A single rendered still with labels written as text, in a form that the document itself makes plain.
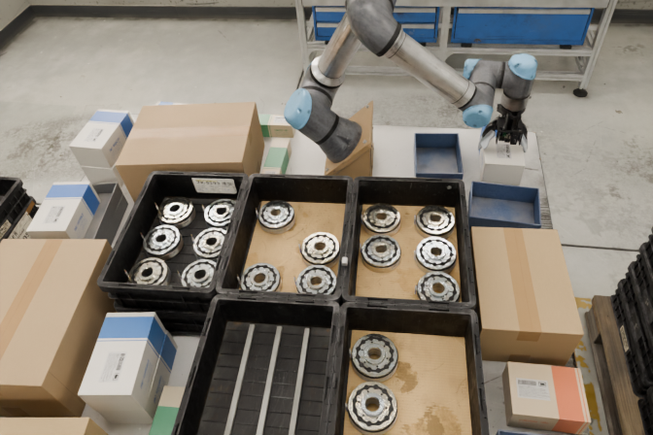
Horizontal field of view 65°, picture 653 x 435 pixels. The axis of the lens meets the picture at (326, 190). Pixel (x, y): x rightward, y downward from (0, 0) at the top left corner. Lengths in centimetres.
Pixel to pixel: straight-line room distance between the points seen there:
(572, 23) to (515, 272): 207
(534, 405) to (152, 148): 128
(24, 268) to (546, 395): 131
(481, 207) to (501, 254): 34
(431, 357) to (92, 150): 125
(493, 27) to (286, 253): 211
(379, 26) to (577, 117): 214
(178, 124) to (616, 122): 243
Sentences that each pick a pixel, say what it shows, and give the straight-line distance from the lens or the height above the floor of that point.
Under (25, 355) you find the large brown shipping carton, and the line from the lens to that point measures 140.
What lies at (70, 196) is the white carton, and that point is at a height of 84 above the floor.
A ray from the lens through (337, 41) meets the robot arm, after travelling 154.
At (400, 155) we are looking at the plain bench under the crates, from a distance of 183.
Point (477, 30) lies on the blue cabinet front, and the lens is 315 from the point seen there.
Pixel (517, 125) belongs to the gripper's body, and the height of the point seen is 93.
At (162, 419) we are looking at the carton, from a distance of 134.
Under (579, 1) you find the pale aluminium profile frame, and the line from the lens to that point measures 311.
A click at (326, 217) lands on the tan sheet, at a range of 147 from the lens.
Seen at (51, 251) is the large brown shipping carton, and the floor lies 90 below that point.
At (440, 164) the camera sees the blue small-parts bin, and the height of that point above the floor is 70.
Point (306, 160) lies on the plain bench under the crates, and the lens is 183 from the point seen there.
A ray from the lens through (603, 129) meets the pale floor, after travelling 326.
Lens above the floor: 195
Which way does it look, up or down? 46 degrees down
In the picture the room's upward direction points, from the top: 6 degrees counter-clockwise
